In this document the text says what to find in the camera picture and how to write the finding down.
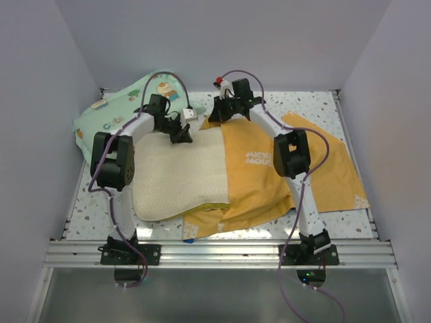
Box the aluminium mounting rail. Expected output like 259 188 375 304
42 239 397 269

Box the green cartoon bear pillow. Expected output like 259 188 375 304
73 72 187 164

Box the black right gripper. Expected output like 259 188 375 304
208 94 240 123

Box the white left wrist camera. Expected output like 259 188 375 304
180 108 199 128

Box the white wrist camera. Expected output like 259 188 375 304
213 77 234 100
180 108 199 128

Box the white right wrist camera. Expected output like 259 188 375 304
213 77 234 100

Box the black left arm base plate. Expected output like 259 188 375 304
98 244 161 266

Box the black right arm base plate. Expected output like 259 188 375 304
278 244 340 266

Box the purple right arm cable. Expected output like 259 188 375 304
220 69 346 323

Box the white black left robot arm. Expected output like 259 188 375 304
88 94 197 264

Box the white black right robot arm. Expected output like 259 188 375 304
209 77 331 264

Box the cream quilted pillow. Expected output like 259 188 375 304
132 127 230 221

